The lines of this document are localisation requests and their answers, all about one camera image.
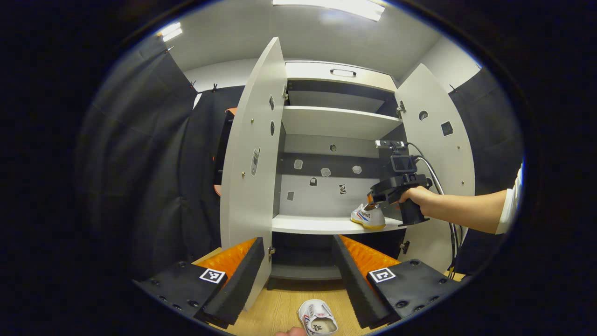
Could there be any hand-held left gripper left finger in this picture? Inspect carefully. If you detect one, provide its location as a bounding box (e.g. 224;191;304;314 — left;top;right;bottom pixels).
133;237;265;329

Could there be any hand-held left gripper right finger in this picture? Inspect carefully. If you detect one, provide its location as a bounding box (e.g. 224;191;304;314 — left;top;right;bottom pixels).
332;234;462;329

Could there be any white shoe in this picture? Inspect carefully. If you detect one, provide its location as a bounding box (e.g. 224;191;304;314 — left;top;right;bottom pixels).
351;203;387;230
298;299;339;336

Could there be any white shoe cabinet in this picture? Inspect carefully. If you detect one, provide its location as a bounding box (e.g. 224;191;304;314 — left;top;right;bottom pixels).
271;61;411;290

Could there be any white shirt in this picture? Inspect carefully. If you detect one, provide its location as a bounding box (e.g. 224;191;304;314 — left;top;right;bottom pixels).
495;163;524;235

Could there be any black backdrop cloth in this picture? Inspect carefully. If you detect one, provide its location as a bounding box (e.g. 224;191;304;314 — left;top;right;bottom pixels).
77;35;525;280

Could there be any ceiling light panel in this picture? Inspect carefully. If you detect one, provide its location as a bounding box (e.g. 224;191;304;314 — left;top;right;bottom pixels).
272;0;385;21

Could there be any ceiling light strip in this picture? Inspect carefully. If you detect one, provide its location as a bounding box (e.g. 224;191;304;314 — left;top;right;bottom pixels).
156;22;183;42

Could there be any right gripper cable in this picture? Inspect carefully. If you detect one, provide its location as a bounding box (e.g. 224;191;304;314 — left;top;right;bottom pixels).
407;142;463;278

